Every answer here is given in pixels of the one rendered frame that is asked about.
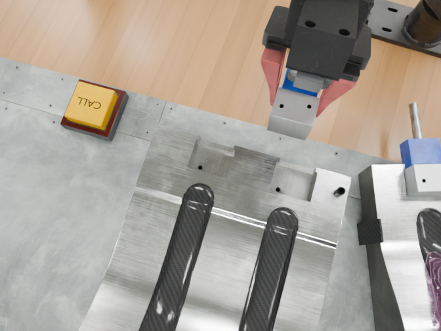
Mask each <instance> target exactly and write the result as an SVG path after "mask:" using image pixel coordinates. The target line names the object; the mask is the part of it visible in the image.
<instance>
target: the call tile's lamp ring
mask: <svg viewBox="0 0 441 331"><path fill-rule="evenodd" d="M79 81H80V82H83V83H88V84H91V85H96V86H99V87H103V88H106V89H110V90H113V91H115V93H117V94H119V97H118V100H117V102H116V105H115V108H114V111H113V112H112V115H111V118H110V120H109V123H108V126H107V128H106V130H105V131H101V130H97V129H93V128H90V127H86V126H83V125H79V124H76V123H72V122H69V121H66V120H67V118H66V117H65V116H63V118H62V121H61V122H60V124H62V125H67V126H70V127H74V128H76V129H80V130H84V131H88V132H91V133H95V134H97V135H102V136H105V137H108V135H109V133H110V130H111V128H112V125H113V123H114V120H115V118H116V115H117V112H118V110H119V107H120V105H121V101H122V100H123V97H124V94H125V91H122V90H119V89H114V88H111V87H107V86H103V85H99V84H96V83H92V82H89V81H84V80H82V79H79ZM79 81H78V82H79ZM78 82H77V83H78Z"/></svg>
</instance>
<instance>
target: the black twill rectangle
mask: <svg viewBox="0 0 441 331"><path fill-rule="evenodd" d="M357 229H358V241H359V246H361V245H366V244H376V243H382V242H384V240H383V230H382V224H381V219H375V220H372V221H368V222H365V223H360V224H357Z"/></svg>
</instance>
